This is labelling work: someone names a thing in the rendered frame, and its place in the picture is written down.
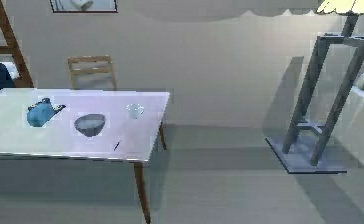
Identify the white mug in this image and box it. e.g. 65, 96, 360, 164
126, 102, 146, 120

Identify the grey bowl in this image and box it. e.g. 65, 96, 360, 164
73, 113, 107, 138

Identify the light wooden chair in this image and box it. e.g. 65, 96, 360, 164
67, 55, 118, 92

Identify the grey floor lamp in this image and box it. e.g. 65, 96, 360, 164
265, 0, 364, 175

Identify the blue kettle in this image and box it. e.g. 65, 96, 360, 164
26, 97, 67, 128

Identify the white table with brown legs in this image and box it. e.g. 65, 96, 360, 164
0, 87, 171, 224

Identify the brown wooden ladder shelf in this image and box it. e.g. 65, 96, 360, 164
0, 0, 35, 89

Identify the dark blue armchair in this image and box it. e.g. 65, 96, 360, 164
0, 61, 20, 95

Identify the framed wall picture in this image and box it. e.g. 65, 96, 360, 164
49, 0, 119, 14

